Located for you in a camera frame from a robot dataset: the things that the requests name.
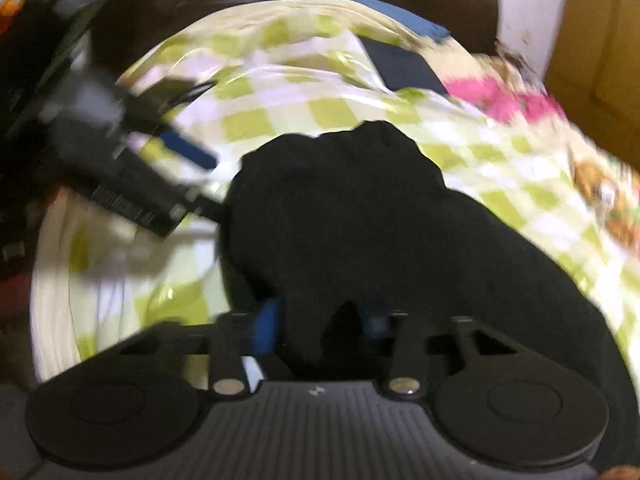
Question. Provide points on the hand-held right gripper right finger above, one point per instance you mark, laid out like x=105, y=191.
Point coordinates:
x=374, y=321

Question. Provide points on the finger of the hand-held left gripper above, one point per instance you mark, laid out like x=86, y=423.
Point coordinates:
x=202, y=206
x=192, y=152

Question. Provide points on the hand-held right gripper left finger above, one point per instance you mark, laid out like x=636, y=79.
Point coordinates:
x=265, y=329

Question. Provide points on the black pants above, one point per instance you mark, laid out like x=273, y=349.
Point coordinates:
x=350, y=220

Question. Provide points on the green checkered plastic sheet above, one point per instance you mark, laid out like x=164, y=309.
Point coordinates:
x=280, y=115

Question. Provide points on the dark blue flat box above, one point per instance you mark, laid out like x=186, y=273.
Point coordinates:
x=405, y=67

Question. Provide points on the cartoon printed quilt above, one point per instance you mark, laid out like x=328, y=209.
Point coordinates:
x=510, y=100

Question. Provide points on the blue pillow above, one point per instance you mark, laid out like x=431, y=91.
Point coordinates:
x=420, y=27

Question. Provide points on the wooden wardrobe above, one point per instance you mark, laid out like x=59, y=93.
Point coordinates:
x=600, y=35

